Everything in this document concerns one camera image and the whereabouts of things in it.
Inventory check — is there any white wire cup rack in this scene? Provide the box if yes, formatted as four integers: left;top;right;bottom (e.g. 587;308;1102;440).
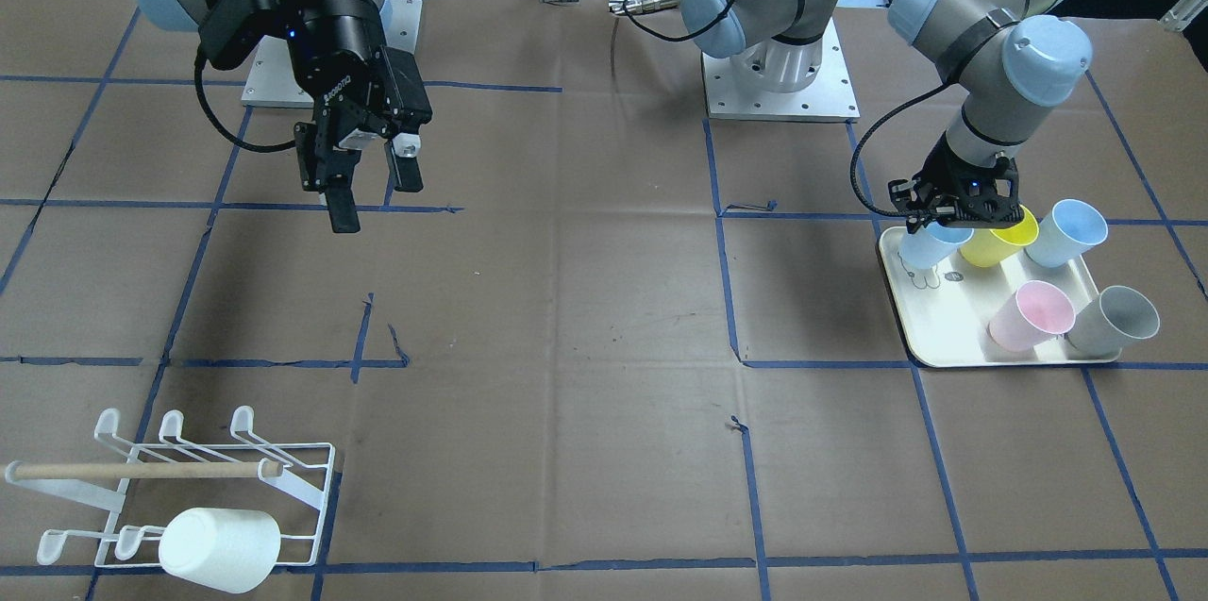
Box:
2;405;337;574

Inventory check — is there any yellow plastic cup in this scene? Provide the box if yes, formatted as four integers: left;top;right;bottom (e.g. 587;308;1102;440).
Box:
959;206;1039;267

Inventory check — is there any pink plastic cup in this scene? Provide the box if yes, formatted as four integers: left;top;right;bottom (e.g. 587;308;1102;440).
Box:
987;279;1076;352

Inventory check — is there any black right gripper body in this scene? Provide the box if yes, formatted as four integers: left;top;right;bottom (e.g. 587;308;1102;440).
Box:
280;0;432;193

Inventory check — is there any cream plastic tray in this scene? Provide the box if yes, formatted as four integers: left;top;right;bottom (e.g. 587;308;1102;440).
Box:
879;226;1122;368

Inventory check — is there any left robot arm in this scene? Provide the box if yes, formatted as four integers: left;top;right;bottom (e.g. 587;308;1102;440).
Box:
679;0;1093;232

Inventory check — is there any light blue cup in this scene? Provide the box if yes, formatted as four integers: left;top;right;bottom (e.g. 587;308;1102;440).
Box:
898;222;975;270
1024;198;1109;267

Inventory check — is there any grey plastic cup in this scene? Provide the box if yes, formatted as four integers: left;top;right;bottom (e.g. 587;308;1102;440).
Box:
1065;286;1161;356

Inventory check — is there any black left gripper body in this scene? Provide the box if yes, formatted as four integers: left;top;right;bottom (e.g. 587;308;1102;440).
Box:
887;134;1024;234

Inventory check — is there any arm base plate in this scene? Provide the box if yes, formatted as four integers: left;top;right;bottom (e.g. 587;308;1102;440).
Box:
242;0;423;110
702;21;863;123

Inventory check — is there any white plastic cup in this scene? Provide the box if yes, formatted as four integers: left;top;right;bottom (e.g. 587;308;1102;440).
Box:
157;508;281;593

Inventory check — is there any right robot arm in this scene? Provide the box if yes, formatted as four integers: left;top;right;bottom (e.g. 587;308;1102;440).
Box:
137;0;432;234

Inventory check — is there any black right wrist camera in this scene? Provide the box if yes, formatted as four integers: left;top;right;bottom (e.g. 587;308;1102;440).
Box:
199;0;283;71

